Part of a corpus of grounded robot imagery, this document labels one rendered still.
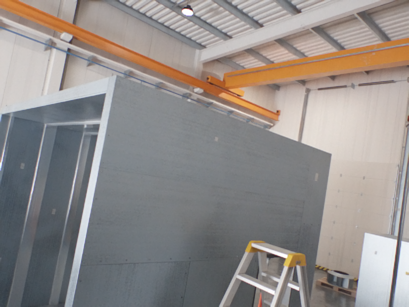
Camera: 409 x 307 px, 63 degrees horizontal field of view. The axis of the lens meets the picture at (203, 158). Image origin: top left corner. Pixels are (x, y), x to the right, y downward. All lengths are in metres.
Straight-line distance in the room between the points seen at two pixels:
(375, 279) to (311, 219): 5.46
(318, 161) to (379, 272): 5.61
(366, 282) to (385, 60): 5.67
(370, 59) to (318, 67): 1.56
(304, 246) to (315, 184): 0.64
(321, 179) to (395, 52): 6.99
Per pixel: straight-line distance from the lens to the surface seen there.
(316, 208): 3.70
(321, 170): 3.71
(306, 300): 2.50
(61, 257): 5.84
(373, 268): 8.98
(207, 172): 2.44
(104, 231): 2.07
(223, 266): 2.76
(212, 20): 11.81
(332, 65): 10.99
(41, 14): 10.64
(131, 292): 2.30
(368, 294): 9.10
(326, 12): 10.35
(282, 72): 11.97
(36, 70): 10.73
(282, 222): 3.24
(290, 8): 10.74
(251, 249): 2.37
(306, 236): 3.64
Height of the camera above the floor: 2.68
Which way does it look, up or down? 4 degrees up
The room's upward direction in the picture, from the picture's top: 10 degrees clockwise
